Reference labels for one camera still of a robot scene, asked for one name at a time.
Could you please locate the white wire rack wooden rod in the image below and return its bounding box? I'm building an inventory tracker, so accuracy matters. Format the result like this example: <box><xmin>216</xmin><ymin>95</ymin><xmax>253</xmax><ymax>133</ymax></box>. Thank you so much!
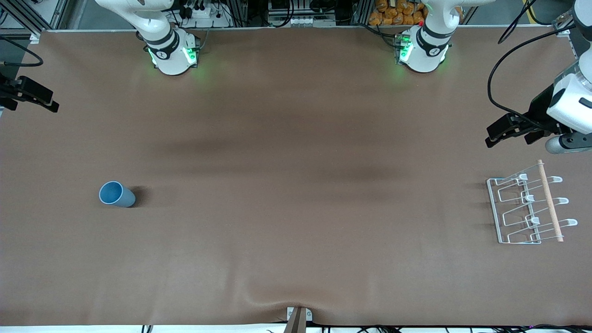
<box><xmin>486</xmin><ymin>160</ymin><xmax>579</xmax><ymax>245</ymax></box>

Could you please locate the white power strip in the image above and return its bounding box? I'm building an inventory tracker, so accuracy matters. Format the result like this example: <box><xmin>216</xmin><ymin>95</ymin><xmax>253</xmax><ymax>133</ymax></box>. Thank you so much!
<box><xmin>178</xmin><ymin>0</ymin><xmax>234</xmax><ymax>28</ymax></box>

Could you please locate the pile of orange packets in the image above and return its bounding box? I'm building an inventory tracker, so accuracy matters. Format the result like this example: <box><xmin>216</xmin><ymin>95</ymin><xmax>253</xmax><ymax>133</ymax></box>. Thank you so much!
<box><xmin>369</xmin><ymin>0</ymin><xmax>428</xmax><ymax>26</ymax></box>

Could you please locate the white connector strip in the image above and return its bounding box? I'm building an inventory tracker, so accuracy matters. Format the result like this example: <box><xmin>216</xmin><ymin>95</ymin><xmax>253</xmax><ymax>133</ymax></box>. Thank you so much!
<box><xmin>268</xmin><ymin>14</ymin><xmax>336</xmax><ymax>27</ymax></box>

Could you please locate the brown mounting post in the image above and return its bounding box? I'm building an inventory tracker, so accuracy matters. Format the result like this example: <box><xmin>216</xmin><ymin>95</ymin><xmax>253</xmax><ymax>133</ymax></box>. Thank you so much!
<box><xmin>283</xmin><ymin>308</ymin><xmax>308</xmax><ymax>333</ymax></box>

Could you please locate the brown table mat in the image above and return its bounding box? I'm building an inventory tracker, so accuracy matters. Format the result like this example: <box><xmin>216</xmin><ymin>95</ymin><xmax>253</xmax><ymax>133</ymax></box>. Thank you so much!
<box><xmin>0</xmin><ymin>27</ymin><xmax>592</xmax><ymax>327</ymax></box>

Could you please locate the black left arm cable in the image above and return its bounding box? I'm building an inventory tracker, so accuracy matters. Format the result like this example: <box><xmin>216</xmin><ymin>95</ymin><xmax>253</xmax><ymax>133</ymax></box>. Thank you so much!
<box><xmin>487</xmin><ymin>0</ymin><xmax>576</xmax><ymax>136</ymax></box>

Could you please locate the grey metal bracket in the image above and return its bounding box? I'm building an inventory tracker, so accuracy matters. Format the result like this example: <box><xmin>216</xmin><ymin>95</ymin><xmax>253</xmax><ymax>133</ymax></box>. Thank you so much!
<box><xmin>286</xmin><ymin>307</ymin><xmax>313</xmax><ymax>322</ymax></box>

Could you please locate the aluminium frame profile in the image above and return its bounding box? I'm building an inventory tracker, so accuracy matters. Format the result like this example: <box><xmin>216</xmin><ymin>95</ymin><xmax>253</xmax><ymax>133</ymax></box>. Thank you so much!
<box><xmin>0</xmin><ymin>0</ymin><xmax>70</xmax><ymax>43</ymax></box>
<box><xmin>553</xmin><ymin>9</ymin><xmax>583</xmax><ymax>61</ymax></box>

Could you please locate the blue plastic cup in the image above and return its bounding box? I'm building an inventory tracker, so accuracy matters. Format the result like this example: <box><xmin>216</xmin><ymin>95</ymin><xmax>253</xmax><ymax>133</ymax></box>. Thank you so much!
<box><xmin>99</xmin><ymin>181</ymin><xmax>136</xmax><ymax>208</ymax></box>

